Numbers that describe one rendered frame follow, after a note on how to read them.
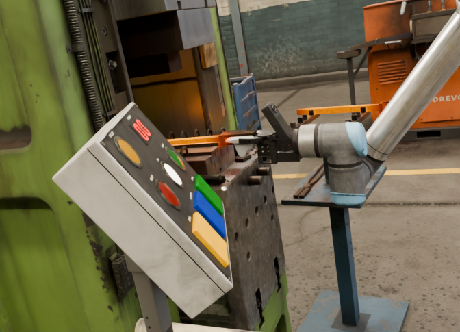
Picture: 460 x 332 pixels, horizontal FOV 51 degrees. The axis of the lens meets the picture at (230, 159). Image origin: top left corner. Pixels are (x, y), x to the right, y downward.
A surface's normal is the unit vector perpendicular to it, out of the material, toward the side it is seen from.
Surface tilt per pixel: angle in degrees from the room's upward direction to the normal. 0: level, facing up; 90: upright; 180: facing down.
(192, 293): 90
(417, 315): 0
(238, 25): 90
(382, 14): 90
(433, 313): 0
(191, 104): 90
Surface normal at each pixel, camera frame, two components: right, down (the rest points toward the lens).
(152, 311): -0.36, 0.32
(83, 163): 0.06, 0.26
